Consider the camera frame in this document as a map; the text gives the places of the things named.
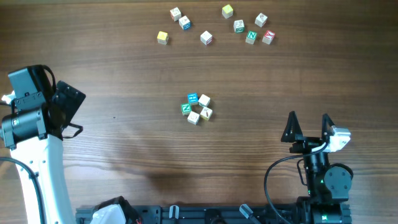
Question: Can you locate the green wooden block N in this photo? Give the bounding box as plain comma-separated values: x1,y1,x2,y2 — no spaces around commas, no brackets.
245,30,257,45

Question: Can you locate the blue-edged wooden block P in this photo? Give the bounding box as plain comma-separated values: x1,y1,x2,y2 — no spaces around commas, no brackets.
187,111,200,124

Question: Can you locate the yellow wooden block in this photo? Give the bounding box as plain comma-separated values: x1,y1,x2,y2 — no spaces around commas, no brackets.
221,4,234,19
157,31,169,45

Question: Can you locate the red-edged wooden block top left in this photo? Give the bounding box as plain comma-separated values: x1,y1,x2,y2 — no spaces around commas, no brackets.
170,7,182,22

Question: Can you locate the yellow-edged wooden block K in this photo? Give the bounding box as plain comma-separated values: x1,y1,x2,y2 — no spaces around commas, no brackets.
200,106,213,121

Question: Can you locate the yellow wooden block top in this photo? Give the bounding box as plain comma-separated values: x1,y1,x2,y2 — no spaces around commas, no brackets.
221,4,234,19

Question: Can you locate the dark green block Z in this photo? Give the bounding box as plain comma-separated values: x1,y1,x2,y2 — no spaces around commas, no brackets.
233,19,245,33

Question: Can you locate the yellow wooden block left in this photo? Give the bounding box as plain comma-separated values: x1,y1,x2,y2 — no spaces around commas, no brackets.
157,31,169,45

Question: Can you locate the plain wooden block bird picture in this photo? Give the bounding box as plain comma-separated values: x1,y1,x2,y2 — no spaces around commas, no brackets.
254,12,268,27

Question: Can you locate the red wooden letter block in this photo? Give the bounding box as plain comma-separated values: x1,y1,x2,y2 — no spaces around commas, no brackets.
262,30,275,45

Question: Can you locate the teal-edged wooden block V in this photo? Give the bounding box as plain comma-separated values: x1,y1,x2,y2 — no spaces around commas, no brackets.
198,94,211,107

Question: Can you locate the left camera cable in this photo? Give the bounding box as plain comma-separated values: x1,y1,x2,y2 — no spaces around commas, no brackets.
0,157,47,224

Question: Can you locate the right camera cable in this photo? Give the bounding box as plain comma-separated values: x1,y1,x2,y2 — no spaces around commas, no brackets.
263,141,329,224

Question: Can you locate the camera cable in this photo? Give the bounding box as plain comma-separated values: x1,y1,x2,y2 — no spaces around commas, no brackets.
263,141,329,224
0,157,47,224

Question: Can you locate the blue-edged wooden block A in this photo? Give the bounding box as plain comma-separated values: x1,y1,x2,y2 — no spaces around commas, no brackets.
178,16,191,30

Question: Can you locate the blue wooden letter block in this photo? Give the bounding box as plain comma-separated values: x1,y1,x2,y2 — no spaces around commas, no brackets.
187,93,198,105

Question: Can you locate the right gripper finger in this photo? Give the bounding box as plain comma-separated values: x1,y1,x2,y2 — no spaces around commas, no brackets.
321,113,335,142
280,111,303,142

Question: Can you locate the green wooden block Z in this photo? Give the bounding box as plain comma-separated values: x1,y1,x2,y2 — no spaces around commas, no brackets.
180,103,192,116

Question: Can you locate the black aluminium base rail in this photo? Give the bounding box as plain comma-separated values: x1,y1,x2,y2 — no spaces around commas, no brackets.
74,203,353,224

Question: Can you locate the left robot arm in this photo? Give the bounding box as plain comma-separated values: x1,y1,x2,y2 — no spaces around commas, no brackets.
1,65,142,223

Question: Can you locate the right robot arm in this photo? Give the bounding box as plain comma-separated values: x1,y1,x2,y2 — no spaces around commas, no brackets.
281,111,353,223

